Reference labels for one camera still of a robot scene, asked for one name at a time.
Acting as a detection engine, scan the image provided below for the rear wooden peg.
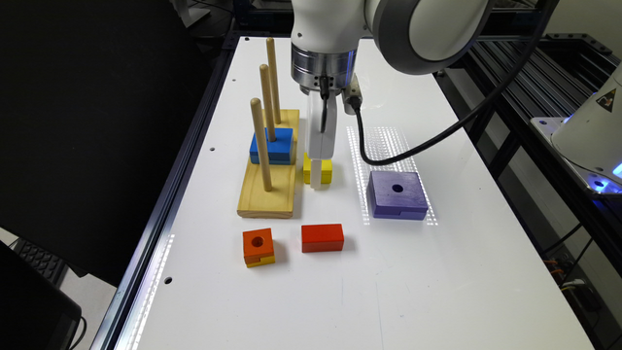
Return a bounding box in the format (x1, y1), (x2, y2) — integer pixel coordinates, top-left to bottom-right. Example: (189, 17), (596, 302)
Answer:
(265, 37), (281, 124)

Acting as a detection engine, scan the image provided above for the black monitor corner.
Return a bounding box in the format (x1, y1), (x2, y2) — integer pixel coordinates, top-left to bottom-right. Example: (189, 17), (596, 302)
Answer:
(1, 244), (82, 350)

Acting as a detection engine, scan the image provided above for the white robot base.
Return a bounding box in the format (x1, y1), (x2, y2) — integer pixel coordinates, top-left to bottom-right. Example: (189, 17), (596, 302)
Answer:
(531, 68), (621, 199)

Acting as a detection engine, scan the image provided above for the blue block on peg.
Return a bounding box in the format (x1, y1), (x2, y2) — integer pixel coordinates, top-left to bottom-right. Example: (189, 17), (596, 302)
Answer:
(249, 128), (294, 165)

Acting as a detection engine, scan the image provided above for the orange and yellow block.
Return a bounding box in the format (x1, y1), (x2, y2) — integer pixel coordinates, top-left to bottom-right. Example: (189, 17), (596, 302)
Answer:
(242, 228), (276, 267)

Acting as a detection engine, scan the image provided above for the wooden peg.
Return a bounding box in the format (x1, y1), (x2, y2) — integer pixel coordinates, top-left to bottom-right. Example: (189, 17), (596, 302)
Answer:
(250, 97), (272, 192)
(259, 64), (276, 142)
(265, 37), (281, 124)

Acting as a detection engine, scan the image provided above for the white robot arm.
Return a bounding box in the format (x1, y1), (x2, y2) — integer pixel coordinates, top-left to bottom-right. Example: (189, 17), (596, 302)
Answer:
(292, 0), (494, 189)

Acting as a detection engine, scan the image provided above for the front wooden peg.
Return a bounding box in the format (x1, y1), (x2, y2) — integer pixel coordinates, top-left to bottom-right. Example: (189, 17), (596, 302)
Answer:
(250, 97), (272, 192)

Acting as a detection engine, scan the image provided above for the black keyboard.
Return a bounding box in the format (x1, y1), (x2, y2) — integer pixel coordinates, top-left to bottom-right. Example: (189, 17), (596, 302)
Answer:
(11, 238), (67, 287)

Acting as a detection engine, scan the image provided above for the black aluminium frame rack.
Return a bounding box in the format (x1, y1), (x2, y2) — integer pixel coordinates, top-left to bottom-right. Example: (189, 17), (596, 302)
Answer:
(436, 32), (622, 278)

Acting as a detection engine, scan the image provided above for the red rectangular block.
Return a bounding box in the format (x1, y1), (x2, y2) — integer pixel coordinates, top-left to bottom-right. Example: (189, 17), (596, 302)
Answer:
(301, 224), (345, 253)

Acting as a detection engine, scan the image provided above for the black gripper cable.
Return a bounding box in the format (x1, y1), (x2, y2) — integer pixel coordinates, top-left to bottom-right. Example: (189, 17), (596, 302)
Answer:
(348, 0), (560, 167)

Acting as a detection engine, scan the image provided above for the yellow block with hole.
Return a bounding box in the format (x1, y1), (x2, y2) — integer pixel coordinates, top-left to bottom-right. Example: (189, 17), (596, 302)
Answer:
(303, 153), (332, 184)

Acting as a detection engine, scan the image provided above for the purple square block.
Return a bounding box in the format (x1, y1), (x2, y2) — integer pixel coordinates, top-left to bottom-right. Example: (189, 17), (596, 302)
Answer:
(367, 171), (429, 221)

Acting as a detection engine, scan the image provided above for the wooden peg base board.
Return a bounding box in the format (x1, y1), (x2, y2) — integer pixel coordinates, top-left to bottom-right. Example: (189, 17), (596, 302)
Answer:
(236, 108), (301, 220)

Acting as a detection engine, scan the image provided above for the middle wooden peg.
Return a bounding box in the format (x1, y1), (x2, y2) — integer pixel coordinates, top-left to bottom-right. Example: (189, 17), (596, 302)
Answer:
(259, 64), (276, 142)

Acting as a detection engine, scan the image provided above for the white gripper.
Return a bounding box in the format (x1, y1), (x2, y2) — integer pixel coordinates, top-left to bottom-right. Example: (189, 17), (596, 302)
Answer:
(305, 93), (337, 190)

